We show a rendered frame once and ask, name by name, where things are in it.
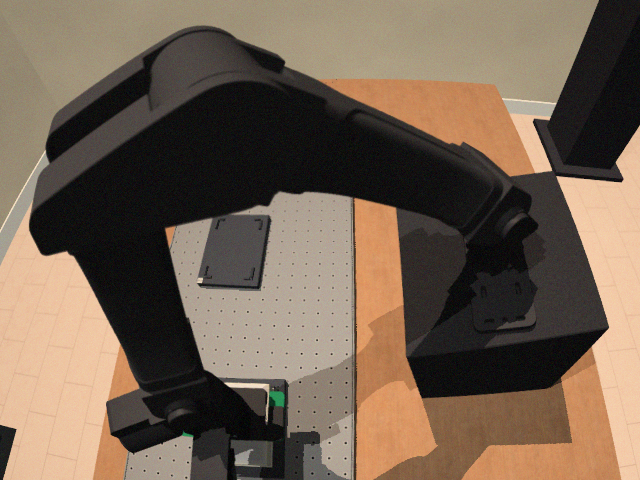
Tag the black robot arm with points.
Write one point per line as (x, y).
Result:
(225, 135)

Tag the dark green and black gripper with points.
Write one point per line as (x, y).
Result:
(254, 400)

